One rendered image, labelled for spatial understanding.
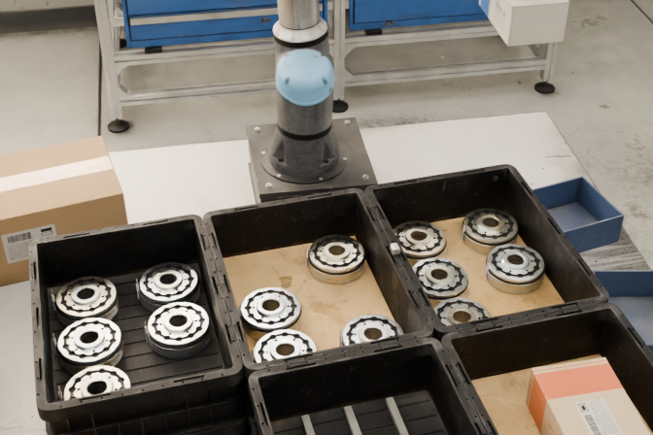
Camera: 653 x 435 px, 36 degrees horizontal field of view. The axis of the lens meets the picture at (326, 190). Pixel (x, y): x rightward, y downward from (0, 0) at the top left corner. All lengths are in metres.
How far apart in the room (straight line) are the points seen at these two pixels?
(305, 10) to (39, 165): 0.62
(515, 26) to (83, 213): 0.94
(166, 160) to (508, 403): 1.08
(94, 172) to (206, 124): 1.75
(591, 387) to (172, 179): 1.12
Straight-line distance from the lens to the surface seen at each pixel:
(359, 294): 1.77
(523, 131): 2.47
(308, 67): 2.02
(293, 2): 2.06
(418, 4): 3.71
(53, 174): 2.07
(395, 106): 3.87
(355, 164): 2.13
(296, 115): 2.02
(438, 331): 1.57
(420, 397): 1.61
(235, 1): 3.58
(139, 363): 1.68
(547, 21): 2.10
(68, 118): 3.90
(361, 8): 3.67
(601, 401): 1.54
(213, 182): 2.26
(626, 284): 2.01
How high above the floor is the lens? 2.02
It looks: 36 degrees down
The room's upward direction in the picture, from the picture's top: straight up
